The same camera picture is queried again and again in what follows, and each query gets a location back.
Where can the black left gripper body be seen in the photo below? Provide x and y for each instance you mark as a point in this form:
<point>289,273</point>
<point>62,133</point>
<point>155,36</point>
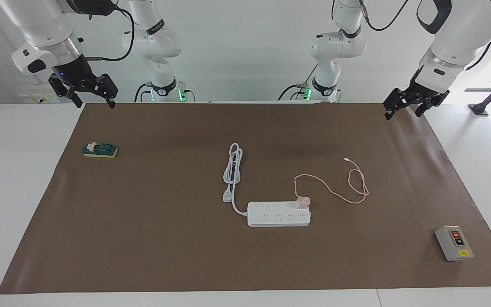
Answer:
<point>426,89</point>

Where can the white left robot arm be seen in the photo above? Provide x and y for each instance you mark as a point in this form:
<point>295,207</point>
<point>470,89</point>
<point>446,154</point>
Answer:
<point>463,34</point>

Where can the grey push button switch box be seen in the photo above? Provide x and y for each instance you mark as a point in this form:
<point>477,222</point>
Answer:
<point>454,244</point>

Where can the white power strip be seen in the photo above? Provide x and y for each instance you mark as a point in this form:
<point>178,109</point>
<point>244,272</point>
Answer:
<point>273,216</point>

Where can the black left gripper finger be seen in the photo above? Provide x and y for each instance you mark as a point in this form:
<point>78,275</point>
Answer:
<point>395,101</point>
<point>423,107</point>

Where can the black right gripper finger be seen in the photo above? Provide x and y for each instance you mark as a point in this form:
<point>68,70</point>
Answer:
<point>61,87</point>
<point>107,87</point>

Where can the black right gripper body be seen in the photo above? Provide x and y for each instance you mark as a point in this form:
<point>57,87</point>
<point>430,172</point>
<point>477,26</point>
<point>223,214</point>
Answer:
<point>74,73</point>

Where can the pink charger block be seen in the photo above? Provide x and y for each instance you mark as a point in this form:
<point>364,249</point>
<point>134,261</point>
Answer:
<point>303,203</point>

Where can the brown paper mat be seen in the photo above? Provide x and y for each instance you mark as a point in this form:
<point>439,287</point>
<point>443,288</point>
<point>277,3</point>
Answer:
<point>143,256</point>

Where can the white box with yellow labels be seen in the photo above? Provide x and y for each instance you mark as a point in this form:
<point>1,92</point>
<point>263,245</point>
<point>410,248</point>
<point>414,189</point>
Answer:
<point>36,99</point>

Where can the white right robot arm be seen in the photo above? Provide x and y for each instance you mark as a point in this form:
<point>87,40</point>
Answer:
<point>43,25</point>

